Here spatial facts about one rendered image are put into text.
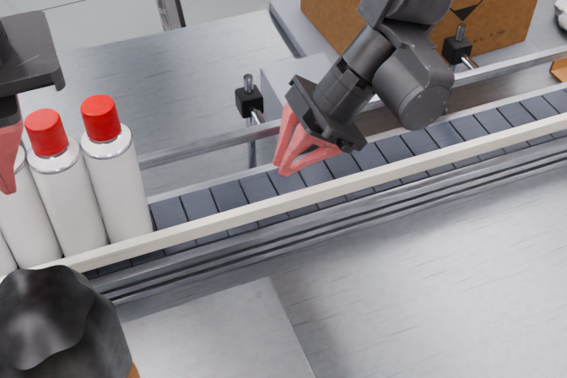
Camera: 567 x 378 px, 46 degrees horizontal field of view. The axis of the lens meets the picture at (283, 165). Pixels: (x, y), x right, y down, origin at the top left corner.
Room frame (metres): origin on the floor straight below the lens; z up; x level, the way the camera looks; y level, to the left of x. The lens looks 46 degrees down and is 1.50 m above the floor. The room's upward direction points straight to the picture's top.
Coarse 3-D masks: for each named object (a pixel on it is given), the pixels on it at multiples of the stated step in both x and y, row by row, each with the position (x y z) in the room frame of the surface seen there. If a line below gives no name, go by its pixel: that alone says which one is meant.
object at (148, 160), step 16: (560, 48) 0.74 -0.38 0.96; (496, 64) 0.71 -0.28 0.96; (512, 64) 0.71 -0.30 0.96; (528, 64) 0.72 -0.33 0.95; (464, 80) 0.68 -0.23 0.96; (480, 80) 0.69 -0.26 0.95; (256, 128) 0.58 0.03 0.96; (272, 128) 0.58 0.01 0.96; (192, 144) 0.56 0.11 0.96; (208, 144) 0.56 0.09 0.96; (224, 144) 0.56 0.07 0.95; (144, 160) 0.53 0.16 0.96; (160, 160) 0.54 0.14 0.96; (176, 160) 0.54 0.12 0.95
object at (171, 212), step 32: (544, 96) 0.74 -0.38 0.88; (448, 128) 0.67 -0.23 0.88; (480, 128) 0.67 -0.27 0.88; (320, 160) 0.61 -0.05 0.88; (352, 160) 0.61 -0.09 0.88; (384, 160) 0.61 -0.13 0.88; (480, 160) 0.61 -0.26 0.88; (192, 192) 0.55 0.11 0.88; (224, 192) 0.55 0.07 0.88; (256, 192) 0.55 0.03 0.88; (288, 192) 0.55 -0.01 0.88; (352, 192) 0.55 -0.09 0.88; (160, 224) 0.50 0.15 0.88; (256, 224) 0.50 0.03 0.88; (64, 256) 0.46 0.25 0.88; (160, 256) 0.46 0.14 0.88
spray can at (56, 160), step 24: (24, 120) 0.46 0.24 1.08; (48, 120) 0.46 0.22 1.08; (48, 144) 0.45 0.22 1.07; (72, 144) 0.47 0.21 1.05; (48, 168) 0.44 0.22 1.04; (72, 168) 0.45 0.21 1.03; (48, 192) 0.44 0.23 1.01; (72, 192) 0.44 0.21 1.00; (72, 216) 0.44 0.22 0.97; (96, 216) 0.46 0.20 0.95; (72, 240) 0.44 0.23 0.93; (96, 240) 0.45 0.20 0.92
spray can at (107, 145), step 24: (96, 96) 0.50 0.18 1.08; (96, 120) 0.47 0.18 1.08; (96, 144) 0.47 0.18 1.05; (120, 144) 0.47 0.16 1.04; (96, 168) 0.46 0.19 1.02; (120, 168) 0.46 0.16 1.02; (96, 192) 0.47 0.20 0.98; (120, 192) 0.46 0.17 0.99; (144, 192) 0.49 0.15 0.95; (120, 216) 0.46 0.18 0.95; (144, 216) 0.47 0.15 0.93; (120, 240) 0.46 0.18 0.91
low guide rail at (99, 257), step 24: (552, 120) 0.65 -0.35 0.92; (456, 144) 0.60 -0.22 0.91; (480, 144) 0.60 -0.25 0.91; (504, 144) 0.62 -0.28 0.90; (384, 168) 0.56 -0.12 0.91; (408, 168) 0.57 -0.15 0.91; (432, 168) 0.58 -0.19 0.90; (312, 192) 0.52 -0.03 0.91; (336, 192) 0.53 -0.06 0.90; (216, 216) 0.49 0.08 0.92; (240, 216) 0.49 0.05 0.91; (264, 216) 0.50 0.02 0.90; (144, 240) 0.45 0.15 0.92; (168, 240) 0.46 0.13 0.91; (48, 264) 0.42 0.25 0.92; (72, 264) 0.42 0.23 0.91; (96, 264) 0.43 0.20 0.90
